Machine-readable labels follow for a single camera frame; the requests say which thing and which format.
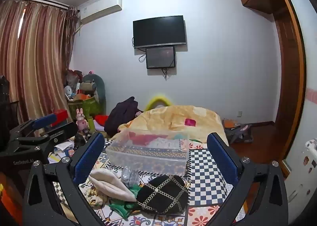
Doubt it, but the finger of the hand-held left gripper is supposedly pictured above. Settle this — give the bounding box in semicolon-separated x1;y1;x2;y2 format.
9;114;58;140
15;122;79;153

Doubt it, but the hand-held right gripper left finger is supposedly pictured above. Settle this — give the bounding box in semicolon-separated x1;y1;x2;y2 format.
23;132;105;226

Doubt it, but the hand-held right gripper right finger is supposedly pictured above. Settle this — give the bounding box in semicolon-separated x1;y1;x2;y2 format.
206;132;289;226

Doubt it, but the beige cloth cap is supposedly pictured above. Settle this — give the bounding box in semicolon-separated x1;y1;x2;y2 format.
89;168;137;202

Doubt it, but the clear plastic storage box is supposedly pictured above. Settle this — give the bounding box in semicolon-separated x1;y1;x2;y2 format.
106;129;190;176

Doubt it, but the black quilted chain purse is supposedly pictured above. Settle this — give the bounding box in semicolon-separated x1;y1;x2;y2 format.
136;175;191;215

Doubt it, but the pile of papers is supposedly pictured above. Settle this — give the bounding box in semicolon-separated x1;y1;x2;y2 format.
47;139;77;164

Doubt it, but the patterned checkered bed sheet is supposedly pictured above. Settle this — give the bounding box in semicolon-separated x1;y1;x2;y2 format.
53;138;250;226

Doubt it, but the pink rabbit toy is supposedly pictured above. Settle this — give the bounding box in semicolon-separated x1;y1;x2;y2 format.
76;108;90;133

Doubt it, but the grey backpack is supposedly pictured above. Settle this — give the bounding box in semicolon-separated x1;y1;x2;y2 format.
222;119;253;145

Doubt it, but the red cloth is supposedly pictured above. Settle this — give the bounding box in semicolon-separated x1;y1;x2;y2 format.
94;115;109;126

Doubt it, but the green gift bag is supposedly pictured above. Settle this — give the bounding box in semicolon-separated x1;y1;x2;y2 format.
82;96;102;117

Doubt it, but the clear plastic bag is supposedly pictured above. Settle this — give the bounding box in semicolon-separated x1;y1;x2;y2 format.
121;166;141;189

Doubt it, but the dark purple jacket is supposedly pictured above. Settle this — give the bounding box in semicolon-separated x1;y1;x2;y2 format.
104;96;143;134

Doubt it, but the yellow patterned quilt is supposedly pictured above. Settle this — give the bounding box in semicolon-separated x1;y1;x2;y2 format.
110;105;229;146

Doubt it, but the green plush toy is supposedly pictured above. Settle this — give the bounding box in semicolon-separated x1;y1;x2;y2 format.
80;74;106;115

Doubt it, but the striped brown curtain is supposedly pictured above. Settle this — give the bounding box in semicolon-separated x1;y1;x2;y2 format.
0;0;80;127

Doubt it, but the green cloth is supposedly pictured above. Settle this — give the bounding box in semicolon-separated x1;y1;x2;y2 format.
108;183;144;218

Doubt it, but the wooden wardrobe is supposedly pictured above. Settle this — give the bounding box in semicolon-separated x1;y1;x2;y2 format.
235;0;307;179

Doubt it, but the small black monitor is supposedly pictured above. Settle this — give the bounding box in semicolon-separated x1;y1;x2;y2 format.
145;46;176;69

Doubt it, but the white air conditioner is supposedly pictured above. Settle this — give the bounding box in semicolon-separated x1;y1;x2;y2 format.
77;0;123;25

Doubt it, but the large black television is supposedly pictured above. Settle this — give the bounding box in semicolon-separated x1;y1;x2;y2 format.
133;15;187;49

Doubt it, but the yellow ring cushion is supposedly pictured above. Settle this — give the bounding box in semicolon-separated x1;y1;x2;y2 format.
145;94;173;112

